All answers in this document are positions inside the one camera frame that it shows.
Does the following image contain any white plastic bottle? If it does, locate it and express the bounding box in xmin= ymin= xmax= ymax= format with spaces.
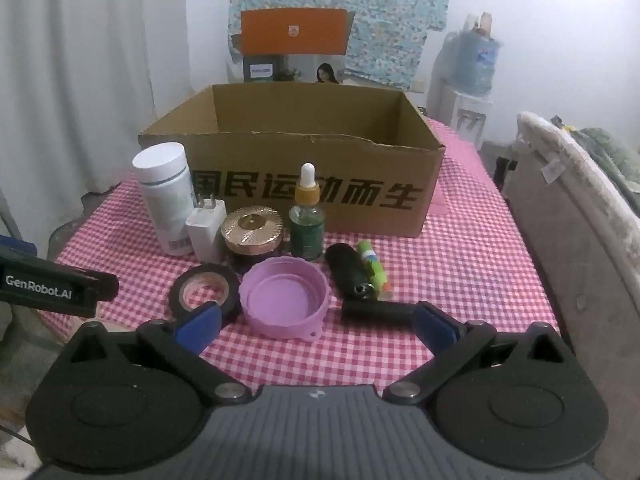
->
xmin=132 ymin=143 xmax=197 ymax=256

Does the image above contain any white fuzzy blanket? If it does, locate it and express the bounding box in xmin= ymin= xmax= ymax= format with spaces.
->
xmin=515 ymin=110 xmax=640 ymax=286

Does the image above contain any green tube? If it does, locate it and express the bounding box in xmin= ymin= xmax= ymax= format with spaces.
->
xmin=356 ymin=240 xmax=393 ymax=302

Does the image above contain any brown cardboard box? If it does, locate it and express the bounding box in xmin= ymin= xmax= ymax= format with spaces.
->
xmin=138 ymin=82 xmax=447 ymax=240

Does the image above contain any white charger plug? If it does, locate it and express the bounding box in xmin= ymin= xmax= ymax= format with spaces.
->
xmin=186 ymin=195 xmax=228 ymax=265

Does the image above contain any grey sofa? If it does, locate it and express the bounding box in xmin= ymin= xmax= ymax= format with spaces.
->
xmin=502 ymin=150 xmax=640 ymax=480

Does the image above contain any blue water jug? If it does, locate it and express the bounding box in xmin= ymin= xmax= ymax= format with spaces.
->
xmin=450 ymin=10 xmax=502 ymax=96

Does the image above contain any purple plastic lid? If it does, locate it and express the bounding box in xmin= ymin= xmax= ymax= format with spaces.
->
xmin=239 ymin=256 xmax=331 ymax=343

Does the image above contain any black lighter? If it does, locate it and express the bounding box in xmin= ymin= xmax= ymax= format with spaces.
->
xmin=326 ymin=243 xmax=375 ymax=301

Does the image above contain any black tape roll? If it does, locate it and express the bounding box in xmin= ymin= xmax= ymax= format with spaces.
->
xmin=168 ymin=263 xmax=242 ymax=328

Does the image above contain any orange appliance box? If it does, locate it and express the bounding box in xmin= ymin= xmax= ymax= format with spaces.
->
xmin=240 ymin=7 xmax=356 ymax=84

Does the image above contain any gold-lidded dark jar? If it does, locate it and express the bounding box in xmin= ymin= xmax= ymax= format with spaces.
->
xmin=221 ymin=206 xmax=286 ymax=273

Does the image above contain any white water dispenser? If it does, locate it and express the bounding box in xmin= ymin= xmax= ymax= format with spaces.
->
xmin=427 ymin=77 xmax=493 ymax=148

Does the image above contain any green dropper bottle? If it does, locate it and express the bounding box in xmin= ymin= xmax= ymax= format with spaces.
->
xmin=288 ymin=162 xmax=327 ymax=262

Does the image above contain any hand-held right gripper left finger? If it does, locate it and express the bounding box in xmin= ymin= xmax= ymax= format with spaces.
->
xmin=62 ymin=302 xmax=253 ymax=406

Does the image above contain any white curtain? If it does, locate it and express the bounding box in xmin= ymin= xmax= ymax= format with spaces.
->
xmin=0 ymin=0 xmax=196 ymax=196

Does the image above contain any green cloth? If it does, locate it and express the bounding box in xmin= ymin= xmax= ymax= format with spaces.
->
xmin=570 ymin=125 xmax=640 ymax=196

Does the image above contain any pink checkered tablecloth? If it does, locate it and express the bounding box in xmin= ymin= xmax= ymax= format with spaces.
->
xmin=37 ymin=115 xmax=561 ymax=396

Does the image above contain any black cylinder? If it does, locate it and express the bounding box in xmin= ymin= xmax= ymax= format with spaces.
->
xmin=341 ymin=300 xmax=418 ymax=322

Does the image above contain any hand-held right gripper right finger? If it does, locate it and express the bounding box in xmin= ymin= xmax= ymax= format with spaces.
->
xmin=382 ymin=301 xmax=576 ymax=406

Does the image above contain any blue floral cloth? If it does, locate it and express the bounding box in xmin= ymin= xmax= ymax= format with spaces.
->
xmin=227 ymin=0 xmax=451 ymax=92

